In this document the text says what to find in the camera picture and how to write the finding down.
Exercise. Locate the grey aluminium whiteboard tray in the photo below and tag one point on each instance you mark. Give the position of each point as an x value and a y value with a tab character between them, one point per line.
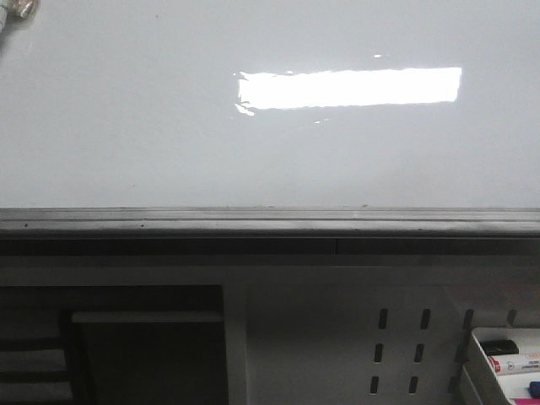
268	231

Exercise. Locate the pink marker in bin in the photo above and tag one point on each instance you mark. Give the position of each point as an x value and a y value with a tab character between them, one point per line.
525	401

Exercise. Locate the white glossy whiteboard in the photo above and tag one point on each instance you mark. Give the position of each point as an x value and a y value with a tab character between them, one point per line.
364	104

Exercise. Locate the white perforated pegboard panel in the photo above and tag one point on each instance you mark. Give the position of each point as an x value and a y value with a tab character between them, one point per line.
353	341

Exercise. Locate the red capped marker in bin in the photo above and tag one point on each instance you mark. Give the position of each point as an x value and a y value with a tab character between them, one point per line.
512	364

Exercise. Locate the dark shelf unit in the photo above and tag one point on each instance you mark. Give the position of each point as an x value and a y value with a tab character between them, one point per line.
113	345

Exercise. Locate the white black whiteboard marker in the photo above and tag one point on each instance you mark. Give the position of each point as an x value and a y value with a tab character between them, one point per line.
20	10

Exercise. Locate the white plastic marker bin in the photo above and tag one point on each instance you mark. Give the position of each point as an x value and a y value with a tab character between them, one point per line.
480	385

